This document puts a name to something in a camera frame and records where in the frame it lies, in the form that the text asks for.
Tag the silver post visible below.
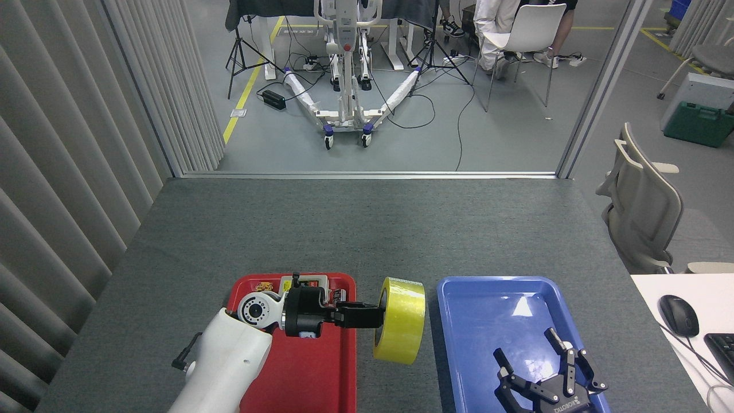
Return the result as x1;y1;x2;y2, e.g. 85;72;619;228
556;0;654;178

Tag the person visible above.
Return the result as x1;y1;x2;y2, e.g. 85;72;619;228
473;0;522;78
423;0;466;48
532;0;577;69

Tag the grey switch box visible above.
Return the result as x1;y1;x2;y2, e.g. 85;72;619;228
280;274;330;294

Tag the white desk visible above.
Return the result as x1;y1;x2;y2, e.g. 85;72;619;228
631;274;734;413

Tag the white stand on wheels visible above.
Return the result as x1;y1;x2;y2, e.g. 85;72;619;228
283;0;422;150

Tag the grey pleated curtain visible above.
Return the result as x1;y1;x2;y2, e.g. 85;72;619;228
668;0;734;55
0;0;225;413

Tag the green plastic case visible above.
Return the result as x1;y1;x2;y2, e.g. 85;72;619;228
664;102;734;149

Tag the yellow tape roll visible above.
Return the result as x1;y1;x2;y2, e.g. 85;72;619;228
373;277;426;365

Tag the black mouse cable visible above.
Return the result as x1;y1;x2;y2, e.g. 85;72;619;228
659;324;734;386

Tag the beige office chair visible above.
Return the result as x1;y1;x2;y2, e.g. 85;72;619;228
595;122;684;275

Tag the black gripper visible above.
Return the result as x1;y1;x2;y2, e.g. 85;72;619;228
285;286;386;338
493;328;608;413

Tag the blue bin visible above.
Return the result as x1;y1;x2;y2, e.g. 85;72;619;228
665;0;692;29

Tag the red plastic tray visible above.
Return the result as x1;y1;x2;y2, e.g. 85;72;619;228
228;273;357;413

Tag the grey padded chair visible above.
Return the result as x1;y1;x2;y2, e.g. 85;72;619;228
657;17;734;99

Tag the white plastic chair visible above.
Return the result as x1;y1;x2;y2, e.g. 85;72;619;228
473;3;567;112

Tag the black tripod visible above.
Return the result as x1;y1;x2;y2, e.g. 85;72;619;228
225;14;284;99
408;0;471;98

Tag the black keyboard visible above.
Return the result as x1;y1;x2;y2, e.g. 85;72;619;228
704;333;734;385

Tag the long black floor cable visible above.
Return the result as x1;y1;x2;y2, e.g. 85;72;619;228
456;80;477;172

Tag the blue plastic tray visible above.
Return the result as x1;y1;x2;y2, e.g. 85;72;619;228
437;276;611;413

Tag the black computer mouse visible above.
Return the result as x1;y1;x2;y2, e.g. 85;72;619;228
658;295;700;338

